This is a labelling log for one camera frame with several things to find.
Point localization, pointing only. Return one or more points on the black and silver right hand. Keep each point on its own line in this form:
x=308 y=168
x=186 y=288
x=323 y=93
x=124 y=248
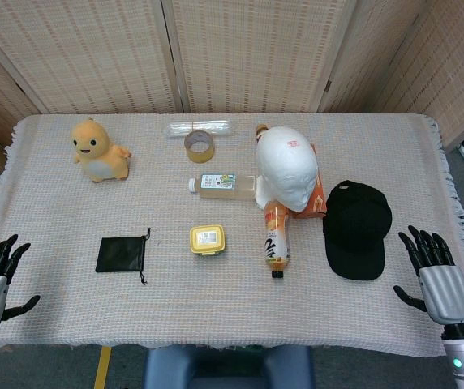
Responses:
x=445 y=291

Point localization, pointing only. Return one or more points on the black baseball cap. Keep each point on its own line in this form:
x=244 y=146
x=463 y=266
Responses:
x=355 y=231

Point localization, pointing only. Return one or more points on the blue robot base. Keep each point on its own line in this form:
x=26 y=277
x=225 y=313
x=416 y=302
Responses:
x=228 y=370

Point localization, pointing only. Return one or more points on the orange drink bottle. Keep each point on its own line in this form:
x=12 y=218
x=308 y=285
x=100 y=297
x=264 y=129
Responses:
x=276 y=239

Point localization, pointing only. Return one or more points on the white foam mannequin head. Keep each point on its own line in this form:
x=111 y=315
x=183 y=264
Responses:
x=284 y=162

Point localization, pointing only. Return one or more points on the pale drink bottle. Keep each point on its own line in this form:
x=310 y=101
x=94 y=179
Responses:
x=224 y=187

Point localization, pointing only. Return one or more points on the orange cardboard box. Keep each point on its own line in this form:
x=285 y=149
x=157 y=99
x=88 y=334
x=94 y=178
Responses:
x=319 y=198

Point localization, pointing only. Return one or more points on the yellow plush dinosaur toy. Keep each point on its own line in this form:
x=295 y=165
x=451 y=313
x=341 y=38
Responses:
x=102 y=156

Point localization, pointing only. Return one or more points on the beige woven tablecloth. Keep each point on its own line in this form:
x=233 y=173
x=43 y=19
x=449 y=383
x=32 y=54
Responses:
x=232 y=291

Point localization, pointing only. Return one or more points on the yellow lidded green container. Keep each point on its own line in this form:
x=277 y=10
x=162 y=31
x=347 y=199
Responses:
x=207 y=240

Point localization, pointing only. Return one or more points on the yellow tape roll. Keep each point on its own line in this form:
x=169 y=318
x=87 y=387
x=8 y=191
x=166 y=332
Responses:
x=200 y=152

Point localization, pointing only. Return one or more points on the clear plastic package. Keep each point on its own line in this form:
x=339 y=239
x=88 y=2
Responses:
x=216 y=126

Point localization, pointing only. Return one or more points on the woven folding screen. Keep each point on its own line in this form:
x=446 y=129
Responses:
x=232 y=52

